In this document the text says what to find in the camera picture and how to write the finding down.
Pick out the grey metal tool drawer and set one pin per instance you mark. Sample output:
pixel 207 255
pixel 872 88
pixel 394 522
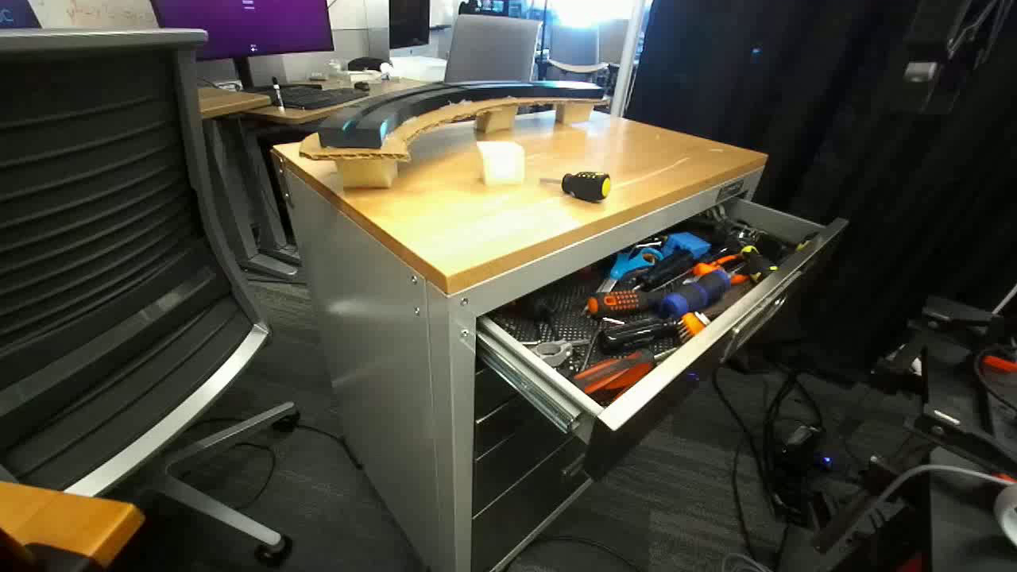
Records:
pixel 720 323

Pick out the black screwdriver yellow collar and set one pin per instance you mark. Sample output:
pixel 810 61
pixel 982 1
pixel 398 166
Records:
pixel 653 330

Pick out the silver pliers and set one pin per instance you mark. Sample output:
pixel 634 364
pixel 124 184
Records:
pixel 559 344

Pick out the grey tool cabinet wooden top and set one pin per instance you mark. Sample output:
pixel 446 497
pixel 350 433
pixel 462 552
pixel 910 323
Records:
pixel 392 317

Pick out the small white box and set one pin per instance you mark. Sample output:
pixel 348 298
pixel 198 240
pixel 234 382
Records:
pixel 500 164

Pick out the grey fabric office chair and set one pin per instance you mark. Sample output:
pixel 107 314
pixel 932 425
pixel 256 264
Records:
pixel 495 48

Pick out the grey chair with armrest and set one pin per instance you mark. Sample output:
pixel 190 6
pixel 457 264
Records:
pixel 577 48

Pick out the white vertical pole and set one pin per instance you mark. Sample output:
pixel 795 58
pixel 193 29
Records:
pixel 630 52

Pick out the black keyboard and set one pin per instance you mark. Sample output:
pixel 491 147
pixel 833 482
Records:
pixel 320 96

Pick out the small black monitor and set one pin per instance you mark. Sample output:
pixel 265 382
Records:
pixel 408 19

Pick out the black curtain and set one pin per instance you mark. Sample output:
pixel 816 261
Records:
pixel 805 105

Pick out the purple screen monitor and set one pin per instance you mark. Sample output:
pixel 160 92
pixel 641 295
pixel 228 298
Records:
pixel 243 22

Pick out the black mesh office chair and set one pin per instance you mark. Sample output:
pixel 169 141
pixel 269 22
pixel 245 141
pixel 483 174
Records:
pixel 98 211

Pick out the wooden side table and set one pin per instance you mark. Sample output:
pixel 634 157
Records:
pixel 66 519

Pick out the white tape roll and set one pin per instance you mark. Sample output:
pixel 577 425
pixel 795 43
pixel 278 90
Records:
pixel 1009 513

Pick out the curved wooden rail base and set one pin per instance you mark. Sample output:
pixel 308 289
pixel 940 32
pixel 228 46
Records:
pixel 367 170

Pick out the curved black rail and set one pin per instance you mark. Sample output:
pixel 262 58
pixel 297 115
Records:
pixel 423 101

